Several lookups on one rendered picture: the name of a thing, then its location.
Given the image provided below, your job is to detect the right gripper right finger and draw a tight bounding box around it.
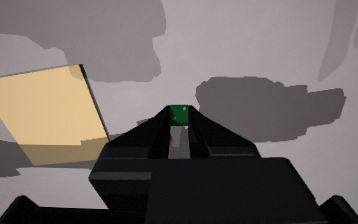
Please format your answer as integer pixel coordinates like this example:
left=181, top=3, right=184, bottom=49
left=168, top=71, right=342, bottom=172
left=188, top=105, right=262, bottom=159

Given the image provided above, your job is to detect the green die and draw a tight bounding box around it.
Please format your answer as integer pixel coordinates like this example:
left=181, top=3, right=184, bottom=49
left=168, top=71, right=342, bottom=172
left=170, top=105, right=189, bottom=126

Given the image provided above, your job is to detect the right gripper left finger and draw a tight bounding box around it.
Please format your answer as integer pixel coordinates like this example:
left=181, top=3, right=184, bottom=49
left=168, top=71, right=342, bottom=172
left=97, top=105, right=170, bottom=160

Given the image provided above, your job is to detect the tan square mat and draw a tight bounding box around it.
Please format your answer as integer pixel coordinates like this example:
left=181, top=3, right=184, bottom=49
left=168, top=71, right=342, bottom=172
left=0, top=64, right=110, bottom=166

